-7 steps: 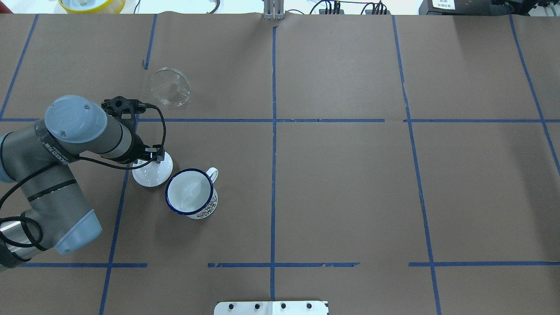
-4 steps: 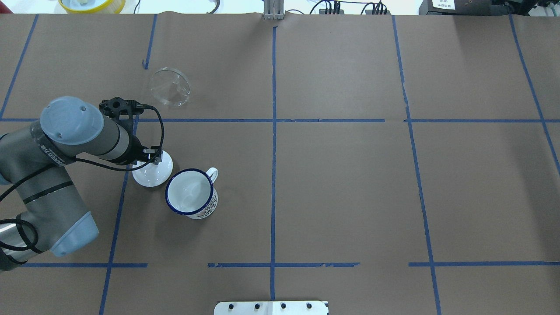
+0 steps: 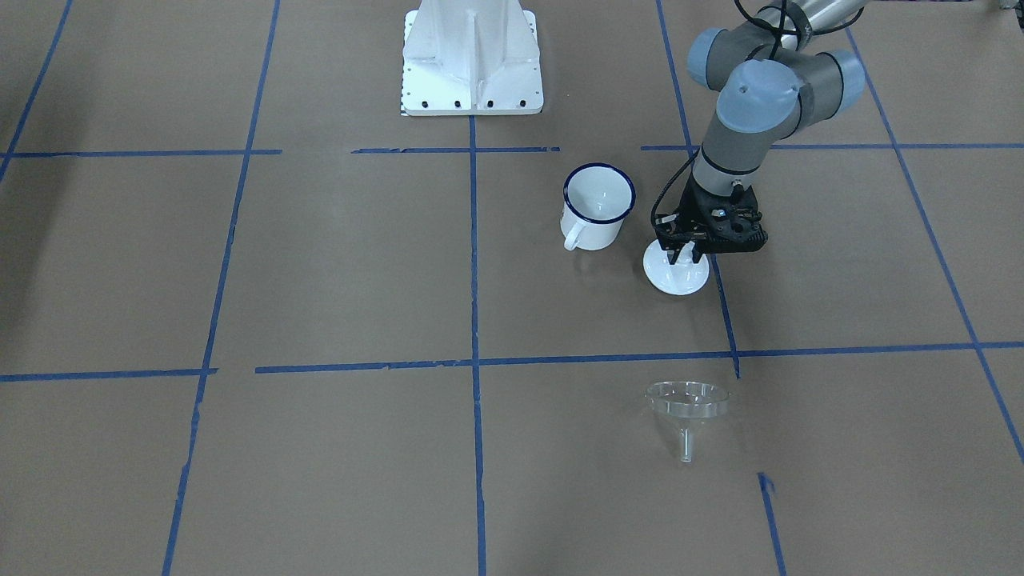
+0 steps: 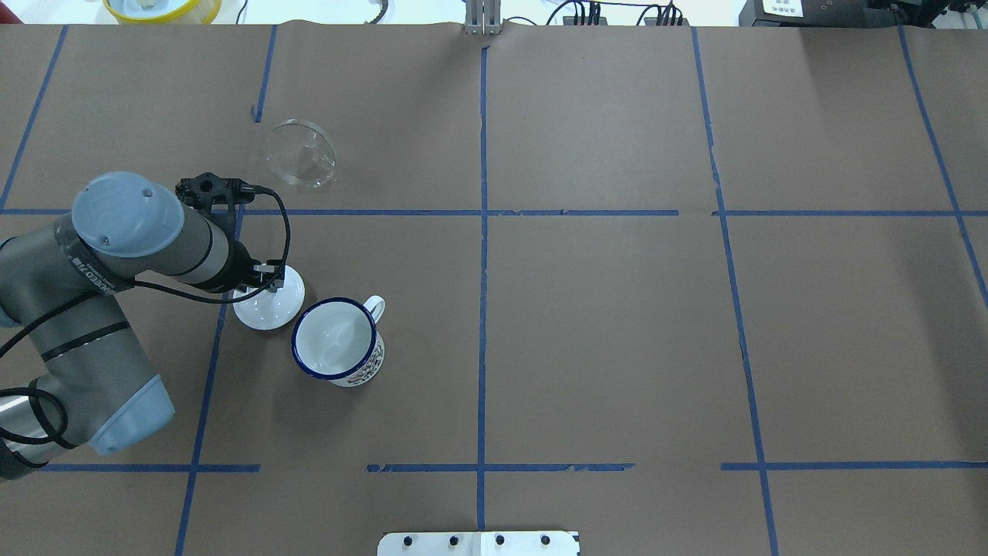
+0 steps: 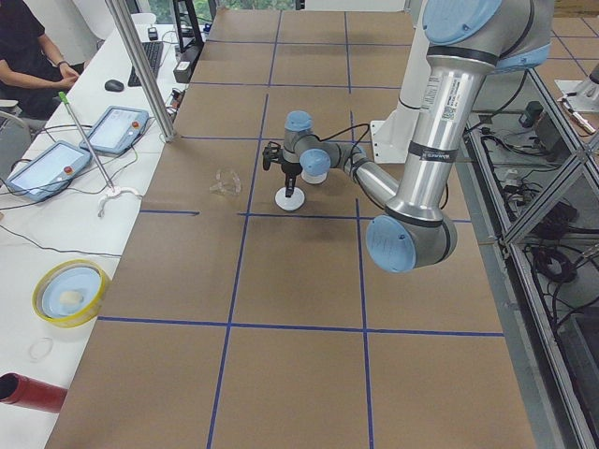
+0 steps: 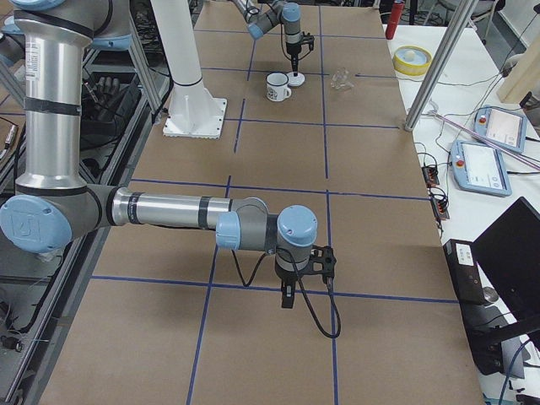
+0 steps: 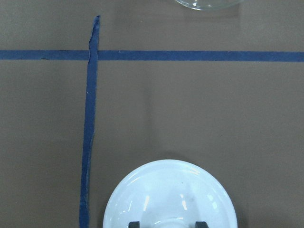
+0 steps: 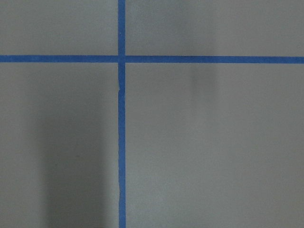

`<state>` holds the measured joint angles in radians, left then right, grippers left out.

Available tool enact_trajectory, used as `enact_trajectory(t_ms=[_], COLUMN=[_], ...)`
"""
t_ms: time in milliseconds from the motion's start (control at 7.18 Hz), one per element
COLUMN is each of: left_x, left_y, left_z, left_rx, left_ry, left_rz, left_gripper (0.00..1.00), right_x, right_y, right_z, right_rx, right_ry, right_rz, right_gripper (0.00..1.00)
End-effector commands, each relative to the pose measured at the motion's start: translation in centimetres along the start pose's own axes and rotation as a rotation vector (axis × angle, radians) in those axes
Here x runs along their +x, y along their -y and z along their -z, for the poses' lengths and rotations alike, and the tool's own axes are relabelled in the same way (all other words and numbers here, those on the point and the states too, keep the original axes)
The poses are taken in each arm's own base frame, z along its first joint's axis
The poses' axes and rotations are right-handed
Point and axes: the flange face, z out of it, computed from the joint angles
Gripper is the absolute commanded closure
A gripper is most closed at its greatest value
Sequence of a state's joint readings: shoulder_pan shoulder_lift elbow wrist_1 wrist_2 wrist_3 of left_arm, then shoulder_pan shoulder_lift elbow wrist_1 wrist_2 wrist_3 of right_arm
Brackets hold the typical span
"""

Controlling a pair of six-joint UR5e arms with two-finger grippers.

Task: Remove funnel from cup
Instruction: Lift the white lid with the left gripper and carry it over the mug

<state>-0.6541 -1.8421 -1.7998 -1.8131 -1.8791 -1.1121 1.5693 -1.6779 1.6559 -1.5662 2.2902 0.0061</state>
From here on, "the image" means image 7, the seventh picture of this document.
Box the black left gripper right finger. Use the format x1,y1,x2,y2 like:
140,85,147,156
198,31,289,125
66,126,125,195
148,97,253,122
195,221,207,228

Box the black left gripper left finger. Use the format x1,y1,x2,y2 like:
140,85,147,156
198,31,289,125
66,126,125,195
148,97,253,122
129,221,140,228

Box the white cup lid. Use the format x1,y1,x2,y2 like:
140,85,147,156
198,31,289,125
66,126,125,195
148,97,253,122
103,160,238,228

